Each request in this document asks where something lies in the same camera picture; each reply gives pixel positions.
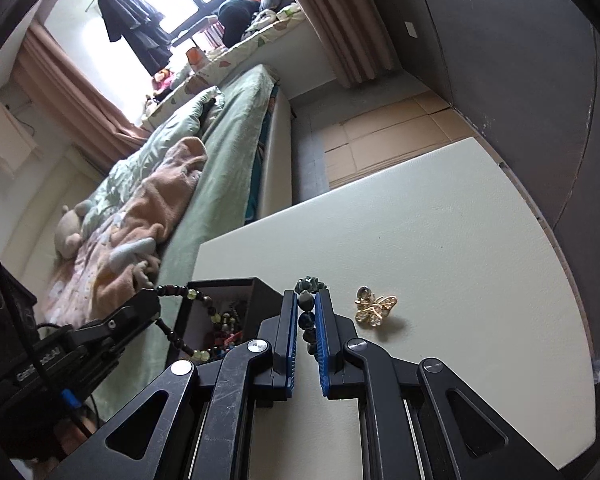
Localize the light green floral duvet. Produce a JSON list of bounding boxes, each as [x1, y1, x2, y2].
[[82, 85, 226, 237]]

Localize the floral window seat cushion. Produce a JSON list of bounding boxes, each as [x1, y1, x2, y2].
[[140, 2, 306, 129]]

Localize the grey wardrobe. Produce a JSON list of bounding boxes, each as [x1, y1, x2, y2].
[[352, 0, 600, 361]]

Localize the dark bead bracelet yellow beads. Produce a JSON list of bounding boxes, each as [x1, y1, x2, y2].
[[152, 284, 219, 364]]

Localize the pink toys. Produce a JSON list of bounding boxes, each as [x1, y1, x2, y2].
[[152, 67, 177, 102]]

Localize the hanging dark clothes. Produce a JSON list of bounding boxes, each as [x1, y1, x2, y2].
[[97, 0, 174, 77]]

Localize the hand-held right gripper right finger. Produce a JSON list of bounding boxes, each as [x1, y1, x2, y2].
[[314, 289, 566, 480]]

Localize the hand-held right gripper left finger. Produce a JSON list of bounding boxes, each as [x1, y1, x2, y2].
[[45, 287, 301, 480]]

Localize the pink curtain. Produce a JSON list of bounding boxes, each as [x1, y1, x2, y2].
[[12, 22, 154, 182], [270, 0, 401, 89]]

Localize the gold butterfly brooch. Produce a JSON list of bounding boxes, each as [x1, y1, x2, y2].
[[355, 286, 399, 329]]

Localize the flattened cardboard sheets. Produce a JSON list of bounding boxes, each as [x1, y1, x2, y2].
[[322, 90, 476, 189]]

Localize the blue green bead bracelet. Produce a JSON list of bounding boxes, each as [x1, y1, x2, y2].
[[294, 275, 329, 356]]

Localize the dark bag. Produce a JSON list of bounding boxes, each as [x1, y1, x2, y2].
[[217, 0, 264, 49]]

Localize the white padded table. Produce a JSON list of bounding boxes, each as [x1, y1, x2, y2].
[[170, 135, 599, 480]]

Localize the beige plush toy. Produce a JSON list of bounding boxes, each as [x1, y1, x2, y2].
[[54, 199, 96, 260]]

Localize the bed with green sheet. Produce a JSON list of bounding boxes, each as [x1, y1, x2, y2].
[[45, 64, 297, 411]]

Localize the black jewelry box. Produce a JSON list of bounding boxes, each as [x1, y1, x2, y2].
[[172, 276, 284, 362]]

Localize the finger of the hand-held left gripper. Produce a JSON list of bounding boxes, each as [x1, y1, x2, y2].
[[74, 290, 162, 361]]

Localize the pink fleece blanket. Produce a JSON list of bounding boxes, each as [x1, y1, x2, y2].
[[47, 136, 209, 332]]

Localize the beige hanging towel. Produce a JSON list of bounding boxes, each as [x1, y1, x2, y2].
[[0, 99, 40, 179]]

